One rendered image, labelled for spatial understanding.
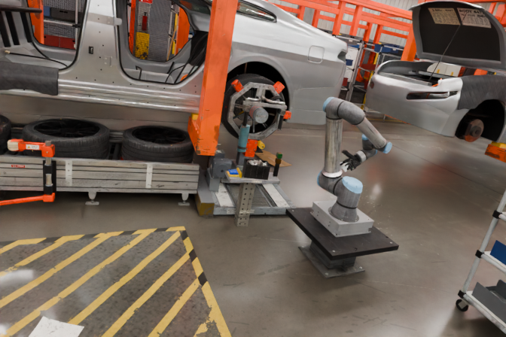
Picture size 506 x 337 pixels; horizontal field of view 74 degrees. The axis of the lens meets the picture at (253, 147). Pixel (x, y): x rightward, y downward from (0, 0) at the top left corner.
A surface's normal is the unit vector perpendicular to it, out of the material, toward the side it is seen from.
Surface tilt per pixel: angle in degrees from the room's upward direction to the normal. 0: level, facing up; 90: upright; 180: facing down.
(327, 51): 90
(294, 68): 90
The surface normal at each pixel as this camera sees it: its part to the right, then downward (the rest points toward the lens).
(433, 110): -0.54, 0.18
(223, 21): 0.29, 0.34
